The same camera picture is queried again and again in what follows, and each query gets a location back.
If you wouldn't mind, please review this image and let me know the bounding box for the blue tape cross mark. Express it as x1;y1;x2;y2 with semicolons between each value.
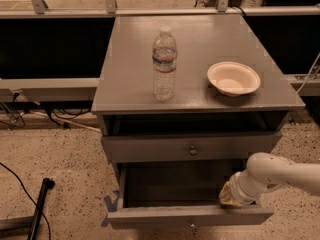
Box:
101;190;120;227

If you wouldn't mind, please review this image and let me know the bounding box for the black cable bundle at left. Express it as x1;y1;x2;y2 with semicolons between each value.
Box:
0;92;93;130

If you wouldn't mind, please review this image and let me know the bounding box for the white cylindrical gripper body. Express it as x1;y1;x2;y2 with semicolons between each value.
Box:
229;170;264;205

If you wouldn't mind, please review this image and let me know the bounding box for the black floor cable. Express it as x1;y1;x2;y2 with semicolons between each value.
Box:
0;162;52;240

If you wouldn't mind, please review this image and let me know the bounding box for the clear plastic water bottle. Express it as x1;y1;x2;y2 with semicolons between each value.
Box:
152;26;177;101

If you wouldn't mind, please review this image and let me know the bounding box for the grey drawer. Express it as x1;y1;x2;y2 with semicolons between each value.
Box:
108;159;273;229
102;116;281;163

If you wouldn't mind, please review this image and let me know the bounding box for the grey metal railing frame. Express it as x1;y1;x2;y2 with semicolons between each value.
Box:
1;0;319;103

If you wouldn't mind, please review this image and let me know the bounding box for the white paper bowl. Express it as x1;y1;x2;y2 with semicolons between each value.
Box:
207;62;261;97

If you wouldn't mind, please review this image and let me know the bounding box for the white cable at right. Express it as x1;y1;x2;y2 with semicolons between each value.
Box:
294;52;320;95

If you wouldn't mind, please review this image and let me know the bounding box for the black metal stand leg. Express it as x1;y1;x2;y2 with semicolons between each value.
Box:
0;177;56;240

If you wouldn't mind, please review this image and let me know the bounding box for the grey wooden drawer cabinet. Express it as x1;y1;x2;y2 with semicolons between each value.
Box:
91;14;306;172

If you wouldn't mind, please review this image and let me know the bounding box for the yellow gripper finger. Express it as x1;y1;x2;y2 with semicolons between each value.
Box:
220;200;246;207
219;182;232;204

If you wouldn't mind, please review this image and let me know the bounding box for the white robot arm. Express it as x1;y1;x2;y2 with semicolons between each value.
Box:
219;152;320;206

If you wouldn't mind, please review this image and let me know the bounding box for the grey top drawer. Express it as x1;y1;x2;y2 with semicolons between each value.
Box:
102;116;281;163

